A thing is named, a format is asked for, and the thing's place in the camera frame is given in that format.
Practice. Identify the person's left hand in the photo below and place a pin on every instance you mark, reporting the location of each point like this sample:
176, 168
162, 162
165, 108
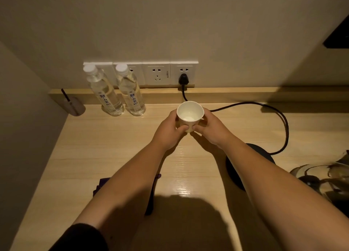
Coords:
166, 132

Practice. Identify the person's right hand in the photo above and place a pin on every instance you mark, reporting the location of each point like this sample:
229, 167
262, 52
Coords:
214, 130

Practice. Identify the person's left thumb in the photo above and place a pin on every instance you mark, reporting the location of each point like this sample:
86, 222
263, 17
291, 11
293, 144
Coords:
183, 128

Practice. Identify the person's right thumb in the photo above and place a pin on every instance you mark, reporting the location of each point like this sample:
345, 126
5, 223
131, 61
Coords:
199, 128

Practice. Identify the white paper cup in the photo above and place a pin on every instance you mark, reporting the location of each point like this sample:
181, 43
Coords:
190, 114

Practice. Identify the person's right forearm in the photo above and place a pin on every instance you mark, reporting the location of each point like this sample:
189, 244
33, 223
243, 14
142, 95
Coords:
278, 199

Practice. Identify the person's left forearm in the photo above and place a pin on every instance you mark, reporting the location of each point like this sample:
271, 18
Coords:
128, 185

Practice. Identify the black power plug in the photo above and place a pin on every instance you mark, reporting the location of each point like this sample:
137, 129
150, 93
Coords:
183, 80

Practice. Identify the clear plastic water bottle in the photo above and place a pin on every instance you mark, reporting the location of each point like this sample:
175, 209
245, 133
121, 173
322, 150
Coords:
131, 91
105, 94

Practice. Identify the black round kettle base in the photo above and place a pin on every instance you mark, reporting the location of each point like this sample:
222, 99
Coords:
261, 152

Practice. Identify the purple cloth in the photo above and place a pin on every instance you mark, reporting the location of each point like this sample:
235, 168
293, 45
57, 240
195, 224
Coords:
102, 184

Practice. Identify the grey round holder with stick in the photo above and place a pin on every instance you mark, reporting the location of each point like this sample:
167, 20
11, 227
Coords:
73, 106

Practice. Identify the crumpled clear plastic bag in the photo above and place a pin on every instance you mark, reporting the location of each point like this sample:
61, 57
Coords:
324, 177

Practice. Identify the black sleeve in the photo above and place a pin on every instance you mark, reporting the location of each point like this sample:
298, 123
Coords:
79, 238

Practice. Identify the white wall socket panel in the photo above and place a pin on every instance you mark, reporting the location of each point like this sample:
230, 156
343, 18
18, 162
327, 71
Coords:
136, 71
156, 73
190, 72

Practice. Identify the white wall switch panel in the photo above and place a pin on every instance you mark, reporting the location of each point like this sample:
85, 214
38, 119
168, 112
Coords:
105, 66

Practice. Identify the black wall-mounted screen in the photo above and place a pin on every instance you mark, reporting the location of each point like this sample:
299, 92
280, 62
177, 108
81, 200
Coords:
338, 36

